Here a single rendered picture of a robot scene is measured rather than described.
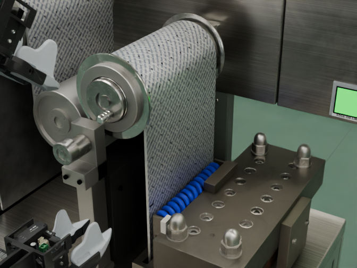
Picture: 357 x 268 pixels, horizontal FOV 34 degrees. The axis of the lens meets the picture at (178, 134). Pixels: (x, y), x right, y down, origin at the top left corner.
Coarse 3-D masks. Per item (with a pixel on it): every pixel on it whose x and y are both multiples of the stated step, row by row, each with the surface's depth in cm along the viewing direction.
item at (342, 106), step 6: (342, 90) 107; (348, 90) 106; (336, 96) 108; (342, 96) 107; (348, 96) 106; (354, 96) 106; (336, 102) 108; (342, 102) 108; (348, 102) 107; (354, 102) 106; (336, 108) 109; (342, 108) 108; (348, 108) 107; (354, 108) 107; (348, 114) 108; (354, 114) 107
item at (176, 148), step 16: (208, 96) 110; (176, 112) 101; (192, 112) 106; (208, 112) 112; (160, 128) 97; (176, 128) 102; (192, 128) 108; (208, 128) 114; (144, 144) 95; (160, 144) 99; (176, 144) 104; (192, 144) 109; (208, 144) 115; (160, 160) 100; (176, 160) 105; (192, 160) 111; (208, 160) 117; (160, 176) 102; (176, 176) 107; (192, 176) 113; (160, 192) 103; (176, 192) 108; (160, 208) 105
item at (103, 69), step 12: (96, 72) 92; (108, 72) 91; (120, 72) 90; (84, 84) 94; (120, 84) 90; (132, 84) 90; (84, 96) 96; (132, 96) 90; (132, 108) 91; (96, 120) 96; (120, 120) 94; (132, 120) 92
